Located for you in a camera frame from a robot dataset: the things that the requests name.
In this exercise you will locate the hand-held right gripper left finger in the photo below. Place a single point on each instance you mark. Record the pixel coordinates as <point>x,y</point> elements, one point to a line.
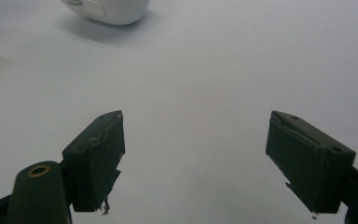
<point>91,168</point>

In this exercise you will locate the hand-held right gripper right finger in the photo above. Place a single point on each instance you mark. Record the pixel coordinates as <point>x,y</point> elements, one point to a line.
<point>310,168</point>

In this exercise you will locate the white computer mouse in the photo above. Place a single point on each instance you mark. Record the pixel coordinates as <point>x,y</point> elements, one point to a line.
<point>108,11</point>

